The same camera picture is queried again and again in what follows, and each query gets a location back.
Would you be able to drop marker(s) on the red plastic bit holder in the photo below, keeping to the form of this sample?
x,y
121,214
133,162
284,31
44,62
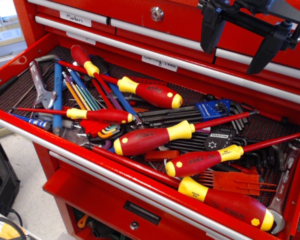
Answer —
x,y
141,80

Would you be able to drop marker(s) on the white label Markers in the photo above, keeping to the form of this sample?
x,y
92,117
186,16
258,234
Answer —
x,y
75,19

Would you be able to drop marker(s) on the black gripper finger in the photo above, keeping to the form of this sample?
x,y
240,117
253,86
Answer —
x,y
211,28
273,43

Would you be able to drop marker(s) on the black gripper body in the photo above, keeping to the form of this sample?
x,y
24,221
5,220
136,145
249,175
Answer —
x,y
259,16

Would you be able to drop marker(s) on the silver pliers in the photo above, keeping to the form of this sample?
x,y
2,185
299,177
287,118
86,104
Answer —
x,y
43,96

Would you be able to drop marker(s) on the red yellow screwdriver center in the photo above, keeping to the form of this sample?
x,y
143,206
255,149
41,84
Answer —
x,y
141,141

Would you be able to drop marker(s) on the silver round lock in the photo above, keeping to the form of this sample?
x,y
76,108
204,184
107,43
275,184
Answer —
x,y
157,14

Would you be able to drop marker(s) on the blue hex key holder set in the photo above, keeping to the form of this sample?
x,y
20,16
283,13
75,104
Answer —
x,y
197,113

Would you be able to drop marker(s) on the red tool chest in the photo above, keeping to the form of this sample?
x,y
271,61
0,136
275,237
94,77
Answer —
x,y
127,25

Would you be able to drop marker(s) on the black Tekton torx key set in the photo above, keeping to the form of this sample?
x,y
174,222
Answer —
x,y
220,138

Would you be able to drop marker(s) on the blue cylindrical tool handle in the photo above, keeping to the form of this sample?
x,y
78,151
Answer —
x,y
58,80

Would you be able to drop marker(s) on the red yellow Wiha screwdriver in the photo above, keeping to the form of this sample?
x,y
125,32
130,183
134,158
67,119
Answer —
x,y
157,95

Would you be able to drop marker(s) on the rainbow coloured hex key set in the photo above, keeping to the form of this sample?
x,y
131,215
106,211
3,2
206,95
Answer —
x,y
79,74

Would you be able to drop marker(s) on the red yellow screwdriver right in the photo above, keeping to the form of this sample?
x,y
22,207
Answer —
x,y
193,163

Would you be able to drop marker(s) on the slim red yellow screwdriver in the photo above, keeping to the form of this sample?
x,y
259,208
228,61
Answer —
x,y
110,116

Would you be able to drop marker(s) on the black box on floor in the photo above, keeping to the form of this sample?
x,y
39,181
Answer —
x,y
9,183

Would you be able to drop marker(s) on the silver combination wrench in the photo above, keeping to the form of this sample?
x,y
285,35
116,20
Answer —
x,y
276,206

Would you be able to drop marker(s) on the white label Cutting Tools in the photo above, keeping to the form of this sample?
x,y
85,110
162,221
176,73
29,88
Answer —
x,y
159,63

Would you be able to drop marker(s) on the red feeler gauge holder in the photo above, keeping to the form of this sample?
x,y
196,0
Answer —
x,y
237,182

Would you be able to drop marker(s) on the open red drawer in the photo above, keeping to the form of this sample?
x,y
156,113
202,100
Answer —
x,y
124,192

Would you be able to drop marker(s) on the small blue precision screwdriver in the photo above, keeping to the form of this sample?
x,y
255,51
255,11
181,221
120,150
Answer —
x,y
36,122

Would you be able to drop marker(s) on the red yellow screwdriver upper left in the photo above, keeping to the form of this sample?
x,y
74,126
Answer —
x,y
80,55

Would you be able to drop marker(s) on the large red yellow screwdriver front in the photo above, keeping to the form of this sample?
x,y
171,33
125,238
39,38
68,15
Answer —
x,y
237,205

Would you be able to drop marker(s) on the small coloured hex key set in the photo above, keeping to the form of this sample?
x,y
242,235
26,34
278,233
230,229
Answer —
x,y
95,129

